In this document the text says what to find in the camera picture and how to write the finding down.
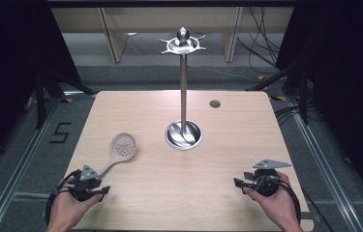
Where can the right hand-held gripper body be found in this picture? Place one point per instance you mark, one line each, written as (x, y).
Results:
(267, 183)

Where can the aluminium floor rail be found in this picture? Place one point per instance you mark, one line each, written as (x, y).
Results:
(24, 161)
(324, 167)

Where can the light wooden shelf unit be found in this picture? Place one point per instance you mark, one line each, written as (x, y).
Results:
(114, 32)

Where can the person's left hand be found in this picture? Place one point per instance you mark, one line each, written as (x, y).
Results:
(69, 209)

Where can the black metal stand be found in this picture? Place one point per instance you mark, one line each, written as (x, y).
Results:
(301, 87)
(42, 96)

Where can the yellow floor tape piece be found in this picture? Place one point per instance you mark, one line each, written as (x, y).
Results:
(68, 100)
(281, 98)

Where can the person's right hand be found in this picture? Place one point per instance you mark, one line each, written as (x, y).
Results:
(277, 208)

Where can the grey table grommet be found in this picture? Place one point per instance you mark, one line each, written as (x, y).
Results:
(215, 103)

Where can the grey slotted spoon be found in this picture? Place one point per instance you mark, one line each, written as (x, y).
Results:
(122, 149)

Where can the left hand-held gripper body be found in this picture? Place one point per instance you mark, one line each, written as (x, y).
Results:
(84, 187)

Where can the steel utensil rack stand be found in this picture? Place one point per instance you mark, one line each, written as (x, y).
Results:
(183, 96)

